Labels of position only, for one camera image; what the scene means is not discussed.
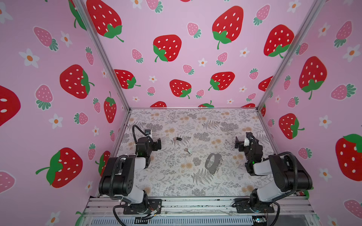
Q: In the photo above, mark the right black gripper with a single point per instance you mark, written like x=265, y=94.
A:
x=243, y=142

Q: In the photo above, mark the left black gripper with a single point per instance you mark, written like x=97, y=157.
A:
x=155, y=143

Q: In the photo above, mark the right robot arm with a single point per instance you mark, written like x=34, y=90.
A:
x=288, y=177

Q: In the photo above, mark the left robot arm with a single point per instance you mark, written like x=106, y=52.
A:
x=118, y=176

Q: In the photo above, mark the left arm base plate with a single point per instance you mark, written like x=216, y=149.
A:
x=145, y=207

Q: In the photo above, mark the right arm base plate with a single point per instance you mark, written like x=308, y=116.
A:
x=244, y=205

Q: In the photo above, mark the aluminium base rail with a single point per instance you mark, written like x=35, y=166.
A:
x=202, y=211

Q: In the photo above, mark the left aluminium corner post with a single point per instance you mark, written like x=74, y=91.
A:
x=81, y=7

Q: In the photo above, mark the aluminium corner post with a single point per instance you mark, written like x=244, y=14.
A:
x=302, y=32
x=81, y=7

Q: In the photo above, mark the right aluminium corner post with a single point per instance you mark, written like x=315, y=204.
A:
x=302, y=32

